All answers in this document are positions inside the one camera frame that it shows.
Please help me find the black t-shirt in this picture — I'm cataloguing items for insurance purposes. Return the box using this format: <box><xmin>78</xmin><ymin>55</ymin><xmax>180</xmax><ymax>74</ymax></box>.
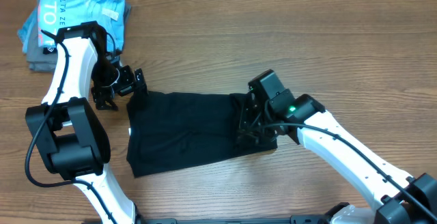
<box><xmin>126</xmin><ymin>92</ymin><xmax>277</xmax><ymax>178</ymax></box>

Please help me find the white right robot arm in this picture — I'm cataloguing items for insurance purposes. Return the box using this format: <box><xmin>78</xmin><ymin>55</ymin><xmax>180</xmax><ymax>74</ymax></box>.
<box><xmin>241</xmin><ymin>69</ymin><xmax>436</xmax><ymax>223</ymax></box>

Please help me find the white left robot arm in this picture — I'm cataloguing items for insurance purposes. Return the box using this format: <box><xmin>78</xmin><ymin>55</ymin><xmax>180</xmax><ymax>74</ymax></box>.
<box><xmin>25</xmin><ymin>21</ymin><xmax>147</xmax><ymax>223</ymax></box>

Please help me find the grey folded t-shirt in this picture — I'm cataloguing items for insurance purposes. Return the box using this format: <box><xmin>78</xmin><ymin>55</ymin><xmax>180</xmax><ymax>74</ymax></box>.
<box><xmin>26</xmin><ymin>0</ymin><xmax>131</xmax><ymax>72</ymax></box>

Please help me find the light blue folded t-shirt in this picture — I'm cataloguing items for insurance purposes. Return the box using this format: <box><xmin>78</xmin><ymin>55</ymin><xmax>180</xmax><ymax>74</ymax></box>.
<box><xmin>37</xmin><ymin>0</ymin><xmax>126</xmax><ymax>50</ymax></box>

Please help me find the blue folded shirt under stack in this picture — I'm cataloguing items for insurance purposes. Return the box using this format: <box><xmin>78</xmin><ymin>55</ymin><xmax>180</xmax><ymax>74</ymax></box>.
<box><xmin>17</xmin><ymin>8</ymin><xmax>39</xmax><ymax>55</ymax></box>

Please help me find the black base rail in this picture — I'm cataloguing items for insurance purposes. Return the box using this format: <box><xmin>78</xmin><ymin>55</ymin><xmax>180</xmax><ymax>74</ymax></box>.
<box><xmin>141</xmin><ymin>215</ymin><xmax>329</xmax><ymax>224</ymax></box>

